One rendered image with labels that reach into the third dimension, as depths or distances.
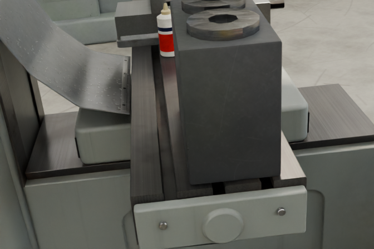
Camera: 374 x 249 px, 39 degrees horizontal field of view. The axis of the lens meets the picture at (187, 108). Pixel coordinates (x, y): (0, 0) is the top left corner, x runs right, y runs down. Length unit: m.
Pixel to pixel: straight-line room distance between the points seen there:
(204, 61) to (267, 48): 0.07
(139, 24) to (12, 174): 0.42
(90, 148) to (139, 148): 0.34
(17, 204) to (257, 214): 0.62
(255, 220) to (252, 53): 0.22
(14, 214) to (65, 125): 0.27
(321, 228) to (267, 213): 0.62
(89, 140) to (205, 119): 0.50
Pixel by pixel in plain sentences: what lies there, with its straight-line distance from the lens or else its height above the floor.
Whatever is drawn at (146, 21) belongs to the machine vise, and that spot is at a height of 0.98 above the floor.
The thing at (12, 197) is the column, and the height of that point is 0.71.
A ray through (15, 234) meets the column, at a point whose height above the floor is 0.62.
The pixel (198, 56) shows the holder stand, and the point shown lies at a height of 1.11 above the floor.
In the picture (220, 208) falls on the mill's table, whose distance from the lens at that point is 0.68.
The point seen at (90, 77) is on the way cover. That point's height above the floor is 0.88.
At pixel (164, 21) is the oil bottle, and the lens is 1.07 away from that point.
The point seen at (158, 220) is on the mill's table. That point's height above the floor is 0.90.
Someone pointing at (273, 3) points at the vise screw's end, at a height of 0.98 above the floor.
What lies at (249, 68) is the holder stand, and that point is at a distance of 0.61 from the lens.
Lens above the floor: 1.33
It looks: 27 degrees down
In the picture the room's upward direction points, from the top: 5 degrees counter-clockwise
